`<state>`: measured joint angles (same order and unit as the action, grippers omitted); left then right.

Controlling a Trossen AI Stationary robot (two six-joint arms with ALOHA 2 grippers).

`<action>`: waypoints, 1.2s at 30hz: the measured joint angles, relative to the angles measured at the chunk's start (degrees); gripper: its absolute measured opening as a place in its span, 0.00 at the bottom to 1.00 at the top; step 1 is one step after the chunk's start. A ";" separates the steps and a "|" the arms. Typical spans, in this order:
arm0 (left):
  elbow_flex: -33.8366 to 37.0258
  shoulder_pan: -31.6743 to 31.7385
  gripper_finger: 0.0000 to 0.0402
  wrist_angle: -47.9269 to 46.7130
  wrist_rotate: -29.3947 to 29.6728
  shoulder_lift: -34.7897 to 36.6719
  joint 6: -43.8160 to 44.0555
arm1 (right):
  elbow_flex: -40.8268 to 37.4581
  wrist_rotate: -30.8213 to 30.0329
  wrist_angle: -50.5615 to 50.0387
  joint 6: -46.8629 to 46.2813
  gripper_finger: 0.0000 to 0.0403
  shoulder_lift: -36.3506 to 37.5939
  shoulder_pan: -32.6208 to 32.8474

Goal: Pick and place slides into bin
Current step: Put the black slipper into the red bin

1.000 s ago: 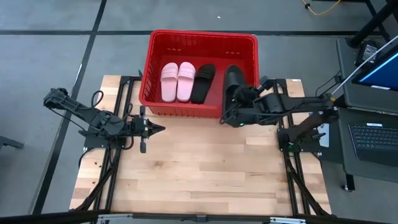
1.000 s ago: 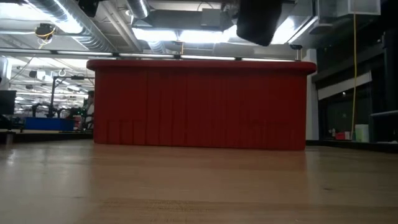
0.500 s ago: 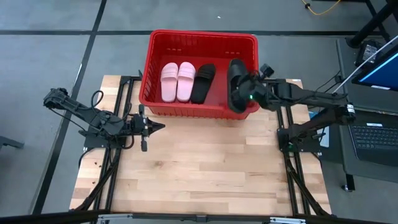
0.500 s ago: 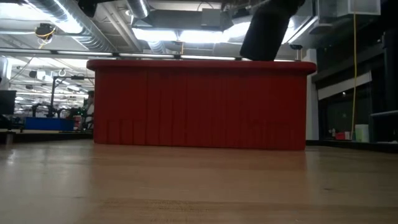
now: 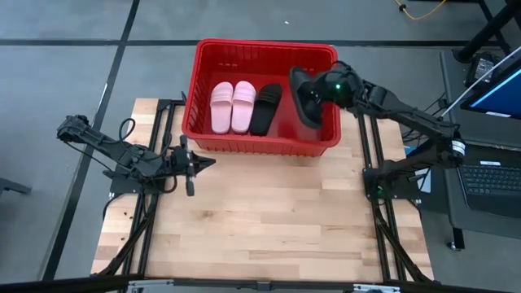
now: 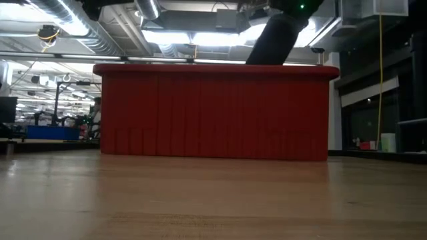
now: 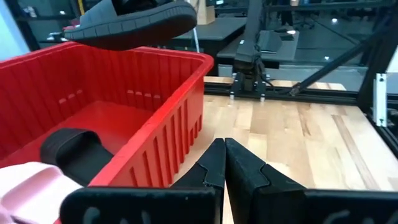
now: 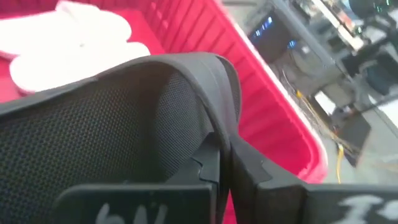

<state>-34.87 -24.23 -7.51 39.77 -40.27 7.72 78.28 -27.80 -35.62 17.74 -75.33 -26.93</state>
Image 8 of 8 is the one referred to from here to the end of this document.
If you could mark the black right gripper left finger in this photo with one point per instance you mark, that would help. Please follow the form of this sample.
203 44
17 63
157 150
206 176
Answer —
140 202

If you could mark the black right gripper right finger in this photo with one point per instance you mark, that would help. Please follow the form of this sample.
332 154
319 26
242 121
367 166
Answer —
280 202

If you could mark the red ribbed plastic bin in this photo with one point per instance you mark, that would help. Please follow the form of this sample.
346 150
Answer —
273 124

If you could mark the black floor box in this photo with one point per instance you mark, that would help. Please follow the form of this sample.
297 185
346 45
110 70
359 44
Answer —
354 133

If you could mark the black computer tower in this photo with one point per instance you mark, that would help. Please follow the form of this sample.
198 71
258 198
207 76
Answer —
280 40

